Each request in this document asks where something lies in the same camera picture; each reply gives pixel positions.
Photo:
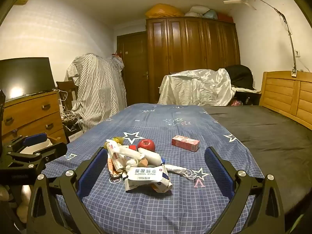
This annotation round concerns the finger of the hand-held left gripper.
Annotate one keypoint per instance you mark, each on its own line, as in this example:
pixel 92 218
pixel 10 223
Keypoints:
pixel 52 151
pixel 35 139

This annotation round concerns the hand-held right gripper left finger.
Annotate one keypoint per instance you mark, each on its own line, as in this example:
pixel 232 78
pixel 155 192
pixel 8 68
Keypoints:
pixel 92 174

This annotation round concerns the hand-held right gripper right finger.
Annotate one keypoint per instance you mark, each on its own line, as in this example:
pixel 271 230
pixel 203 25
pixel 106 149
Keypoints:
pixel 219 175

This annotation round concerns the white medicine box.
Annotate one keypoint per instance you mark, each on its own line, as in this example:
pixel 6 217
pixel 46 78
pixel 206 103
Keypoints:
pixel 112 152

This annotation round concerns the red cigarette box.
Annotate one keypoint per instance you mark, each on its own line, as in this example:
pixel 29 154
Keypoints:
pixel 185 143

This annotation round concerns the wooden dresser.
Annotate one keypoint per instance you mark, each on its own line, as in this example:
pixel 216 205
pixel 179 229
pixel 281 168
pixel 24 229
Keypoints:
pixel 29 117

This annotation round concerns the orange wrapper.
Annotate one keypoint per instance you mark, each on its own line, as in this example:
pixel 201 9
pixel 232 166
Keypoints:
pixel 114 169

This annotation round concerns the white cardboard box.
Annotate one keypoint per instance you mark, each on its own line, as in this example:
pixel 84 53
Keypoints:
pixel 74 134

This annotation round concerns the white crumpled wrapper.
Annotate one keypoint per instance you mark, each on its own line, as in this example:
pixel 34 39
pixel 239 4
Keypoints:
pixel 129 152

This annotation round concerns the yellow wrapper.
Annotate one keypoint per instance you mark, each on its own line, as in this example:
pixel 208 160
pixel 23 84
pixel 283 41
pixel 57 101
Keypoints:
pixel 119 140

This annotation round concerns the small red white packet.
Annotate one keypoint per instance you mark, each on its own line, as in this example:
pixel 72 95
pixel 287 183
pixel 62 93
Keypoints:
pixel 130 147

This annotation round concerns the white wet wipes packet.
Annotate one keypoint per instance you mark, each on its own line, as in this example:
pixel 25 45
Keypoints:
pixel 146 175

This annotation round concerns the wooden chair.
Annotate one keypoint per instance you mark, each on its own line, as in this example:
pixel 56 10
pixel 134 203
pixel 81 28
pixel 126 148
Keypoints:
pixel 67 87

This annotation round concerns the black blanket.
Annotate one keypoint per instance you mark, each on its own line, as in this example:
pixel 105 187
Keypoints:
pixel 268 139

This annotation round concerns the red apple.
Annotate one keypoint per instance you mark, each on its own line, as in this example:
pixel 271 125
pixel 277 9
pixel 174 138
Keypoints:
pixel 146 145

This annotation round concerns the white paper roll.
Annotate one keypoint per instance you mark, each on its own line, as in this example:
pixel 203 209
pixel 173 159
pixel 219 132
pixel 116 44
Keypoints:
pixel 151 156

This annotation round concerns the black flat screen television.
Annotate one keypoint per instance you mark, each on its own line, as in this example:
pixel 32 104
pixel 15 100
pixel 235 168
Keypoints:
pixel 24 78

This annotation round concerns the blue star print bedsheet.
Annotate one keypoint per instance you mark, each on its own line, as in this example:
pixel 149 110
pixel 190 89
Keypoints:
pixel 158 212

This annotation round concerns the pink bag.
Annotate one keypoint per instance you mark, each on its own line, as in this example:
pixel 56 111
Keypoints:
pixel 237 102

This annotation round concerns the grey striped cloth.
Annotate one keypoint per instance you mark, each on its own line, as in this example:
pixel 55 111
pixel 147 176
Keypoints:
pixel 97 90

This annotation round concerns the shiny white plastic bag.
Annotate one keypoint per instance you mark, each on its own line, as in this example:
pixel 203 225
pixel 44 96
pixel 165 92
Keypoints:
pixel 195 87

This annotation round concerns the black cloth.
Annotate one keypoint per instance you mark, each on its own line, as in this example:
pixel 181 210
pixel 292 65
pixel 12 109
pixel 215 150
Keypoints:
pixel 240 76

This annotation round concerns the wooden headboard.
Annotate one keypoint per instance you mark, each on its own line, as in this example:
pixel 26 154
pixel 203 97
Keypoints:
pixel 280 90

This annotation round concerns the dark wooden door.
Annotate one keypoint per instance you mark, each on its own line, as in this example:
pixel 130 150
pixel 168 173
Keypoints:
pixel 134 61

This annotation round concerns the thin clip-on pole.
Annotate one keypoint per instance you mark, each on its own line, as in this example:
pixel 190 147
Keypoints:
pixel 293 72

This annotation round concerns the brown wooden wardrobe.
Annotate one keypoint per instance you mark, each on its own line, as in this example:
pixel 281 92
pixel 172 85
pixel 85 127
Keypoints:
pixel 190 46

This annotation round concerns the red storage box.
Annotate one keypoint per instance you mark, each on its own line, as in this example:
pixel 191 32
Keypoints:
pixel 224 17

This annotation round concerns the teal bag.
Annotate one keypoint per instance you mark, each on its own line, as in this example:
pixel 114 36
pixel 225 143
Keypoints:
pixel 211 14

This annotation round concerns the white pillow bundle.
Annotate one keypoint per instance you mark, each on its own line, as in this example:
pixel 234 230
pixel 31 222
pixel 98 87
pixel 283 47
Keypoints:
pixel 197 11

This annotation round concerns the orange bag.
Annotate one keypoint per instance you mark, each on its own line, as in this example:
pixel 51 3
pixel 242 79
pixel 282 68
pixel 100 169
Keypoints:
pixel 163 11

